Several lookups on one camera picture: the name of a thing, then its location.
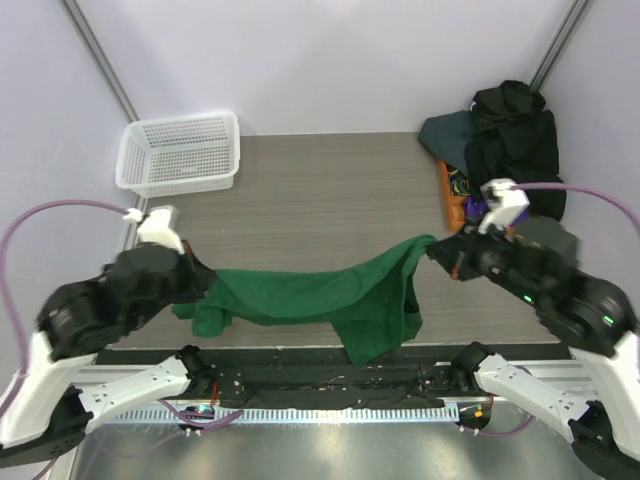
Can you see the dark teal t shirt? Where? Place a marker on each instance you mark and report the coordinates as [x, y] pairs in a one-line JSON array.
[[445, 137]]

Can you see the patterned cloth in tray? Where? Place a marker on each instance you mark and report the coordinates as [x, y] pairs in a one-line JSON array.
[[457, 182]]

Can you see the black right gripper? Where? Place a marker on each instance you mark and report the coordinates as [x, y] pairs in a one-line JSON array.
[[454, 254]]

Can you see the white plastic basket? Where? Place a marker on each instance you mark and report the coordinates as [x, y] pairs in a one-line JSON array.
[[179, 155]]

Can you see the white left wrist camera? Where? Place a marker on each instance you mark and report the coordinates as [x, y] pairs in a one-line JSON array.
[[157, 226]]

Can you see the black t shirt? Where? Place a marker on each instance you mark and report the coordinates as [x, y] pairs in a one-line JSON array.
[[515, 137]]

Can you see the green t shirt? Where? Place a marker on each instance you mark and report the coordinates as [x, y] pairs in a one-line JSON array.
[[372, 307]]

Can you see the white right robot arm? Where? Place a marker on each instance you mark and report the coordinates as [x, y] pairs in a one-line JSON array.
[[592, 318]]

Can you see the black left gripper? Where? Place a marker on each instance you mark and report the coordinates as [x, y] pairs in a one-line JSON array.
[[202, 277]]

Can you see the orange tray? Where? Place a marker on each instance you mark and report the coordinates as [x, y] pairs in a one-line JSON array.
[[453, 205]]

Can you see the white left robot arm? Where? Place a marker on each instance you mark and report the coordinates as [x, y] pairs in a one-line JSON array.
[[44, 415]]

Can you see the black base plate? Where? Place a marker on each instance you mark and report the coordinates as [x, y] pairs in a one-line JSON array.
[[324, 378]]

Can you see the purple t shirt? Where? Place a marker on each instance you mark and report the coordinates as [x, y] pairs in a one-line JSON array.
[[478, 208]]

